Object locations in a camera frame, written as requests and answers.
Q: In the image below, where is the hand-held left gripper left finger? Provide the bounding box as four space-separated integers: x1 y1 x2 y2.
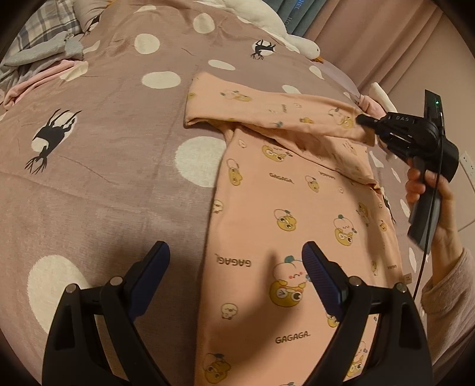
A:
42 241 171 386

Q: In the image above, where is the pink duck print garment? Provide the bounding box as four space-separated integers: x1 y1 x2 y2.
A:
183 71 412 386

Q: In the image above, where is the pink folded cloth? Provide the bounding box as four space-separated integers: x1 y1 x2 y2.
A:
358 94 398 120

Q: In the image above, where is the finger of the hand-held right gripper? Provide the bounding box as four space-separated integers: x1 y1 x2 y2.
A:
356 113 387 130

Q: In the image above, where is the mauve spotted blanket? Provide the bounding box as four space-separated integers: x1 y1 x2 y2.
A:
0 0 438 386

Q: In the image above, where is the person's right hand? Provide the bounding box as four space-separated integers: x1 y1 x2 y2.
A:
404 167 459 257

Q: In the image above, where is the plain pink cloth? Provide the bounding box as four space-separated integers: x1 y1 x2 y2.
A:
2 59 90 110

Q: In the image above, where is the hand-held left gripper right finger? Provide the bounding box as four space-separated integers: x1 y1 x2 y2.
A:
301 241 434 386

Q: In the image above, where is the teal curtain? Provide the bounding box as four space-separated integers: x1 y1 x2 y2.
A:
267 0 316 38

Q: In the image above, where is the white goose plush toy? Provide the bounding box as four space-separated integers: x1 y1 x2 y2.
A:
213 0 325 64

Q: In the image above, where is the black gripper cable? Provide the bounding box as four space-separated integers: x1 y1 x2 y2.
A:
411 111 446 299

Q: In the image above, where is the pink curtain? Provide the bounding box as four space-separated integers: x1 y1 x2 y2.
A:
304 0 444 91

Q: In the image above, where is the person's right forearm pink sleeve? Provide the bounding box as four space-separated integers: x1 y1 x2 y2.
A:
419 230 475 375

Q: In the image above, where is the grey cloth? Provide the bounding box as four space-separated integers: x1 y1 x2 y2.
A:
4 35 84 67

